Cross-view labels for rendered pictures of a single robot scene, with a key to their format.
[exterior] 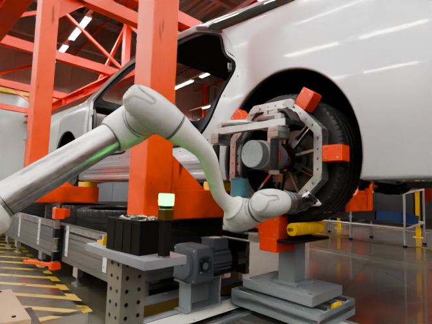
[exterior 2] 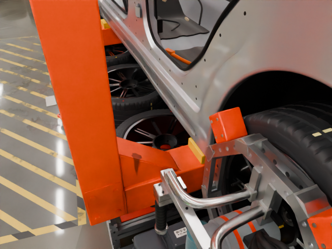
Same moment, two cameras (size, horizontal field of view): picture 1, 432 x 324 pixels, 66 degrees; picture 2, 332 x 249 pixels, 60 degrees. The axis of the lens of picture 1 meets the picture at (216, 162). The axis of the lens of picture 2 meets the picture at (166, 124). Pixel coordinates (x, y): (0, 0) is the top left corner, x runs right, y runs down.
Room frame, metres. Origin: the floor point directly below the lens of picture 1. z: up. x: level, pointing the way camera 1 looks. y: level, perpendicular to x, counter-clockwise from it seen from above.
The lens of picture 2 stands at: (1.08, -0.22, 1.60)
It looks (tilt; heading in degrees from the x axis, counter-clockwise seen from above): 37 degrees down; 22
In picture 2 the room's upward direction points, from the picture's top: straight up
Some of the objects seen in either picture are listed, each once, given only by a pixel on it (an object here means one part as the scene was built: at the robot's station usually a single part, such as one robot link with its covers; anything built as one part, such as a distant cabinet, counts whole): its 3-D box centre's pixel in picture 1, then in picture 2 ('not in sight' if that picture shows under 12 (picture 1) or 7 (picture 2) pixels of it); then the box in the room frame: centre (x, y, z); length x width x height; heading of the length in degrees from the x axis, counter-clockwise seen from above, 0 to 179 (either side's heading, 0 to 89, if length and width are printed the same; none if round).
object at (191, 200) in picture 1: (198, 187); (174, 158); (1.96, 0.10, 0.69); 0.52 x 0.17 x 0.35; 134
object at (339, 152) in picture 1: (335, 153); not in sight; (1.40, -0.51, 0.85); 0.09 x 0.08 x 0.07; 44
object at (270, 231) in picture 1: (277, 231); not in sight; (1.65, -0.31, 0.48); 0.16 x 0.12 x 0.17; 134
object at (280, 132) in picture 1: (279, 132); not in sight; (1.36, -0.26, 0.93); 0.09 x 0.05 x 0.05; 134
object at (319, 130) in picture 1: (274, 157); (257, 229); (1.63, -0.29, 0.85); 0.54 x 0.07 x 0.54; 44
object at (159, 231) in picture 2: (215, 159); (160, 214); (1.58, 0.00, 0.83); 0.04 x 0.04 x 0.16
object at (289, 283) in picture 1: (291, 262); not in sight; (1.74, -0.41, 0.32); 0.40 x 0.30 x 0.28; 44
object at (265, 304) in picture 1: (291, 300); not in sight; (1.74, -0.41, 0.13); 0.50 x 0.36 x 0.10; 44
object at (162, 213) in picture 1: (165, 214); not in sight; (1.12, 0.16, 0.59); 0.04 x 0.04 x 0.04; 44
